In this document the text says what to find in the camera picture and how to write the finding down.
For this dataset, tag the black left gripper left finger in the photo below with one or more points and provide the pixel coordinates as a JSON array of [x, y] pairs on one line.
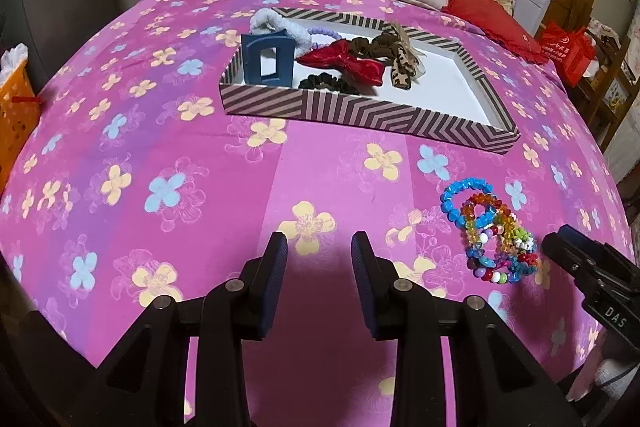
[[244, 307]]

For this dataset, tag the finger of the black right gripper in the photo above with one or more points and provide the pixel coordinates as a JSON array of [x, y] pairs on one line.
[[578, 244], [580, 268]]

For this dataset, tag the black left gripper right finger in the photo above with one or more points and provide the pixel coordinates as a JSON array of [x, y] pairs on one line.
[[392, 306]]

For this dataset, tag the black fabric scrunchie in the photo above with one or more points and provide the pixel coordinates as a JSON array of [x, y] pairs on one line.
[[324, 81]]

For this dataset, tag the red satin hair bow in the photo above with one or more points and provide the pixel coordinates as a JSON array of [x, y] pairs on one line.
[[337, 56]]

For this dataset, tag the brown scrunchie with leopard bow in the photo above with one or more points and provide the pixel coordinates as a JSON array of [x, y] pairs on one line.
[[392, 48]]

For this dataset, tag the blue plastic hair claw clip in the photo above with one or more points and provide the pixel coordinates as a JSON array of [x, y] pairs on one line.
[[268, 60]]

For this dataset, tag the white fluffy scrunchie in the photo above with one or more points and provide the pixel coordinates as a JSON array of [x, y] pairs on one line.
[[268, 21]]

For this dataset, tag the pink floral bedsheet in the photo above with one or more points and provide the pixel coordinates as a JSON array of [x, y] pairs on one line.
[[137, 183]]

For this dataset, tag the red shopping bag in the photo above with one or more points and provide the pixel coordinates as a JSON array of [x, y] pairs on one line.
[[570, 51]]

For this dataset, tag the red frilled cushion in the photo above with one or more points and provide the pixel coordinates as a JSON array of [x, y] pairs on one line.
[[498, 26]]

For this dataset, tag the orange plastic basket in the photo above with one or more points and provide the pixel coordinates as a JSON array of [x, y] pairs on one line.
[[20, 113]]

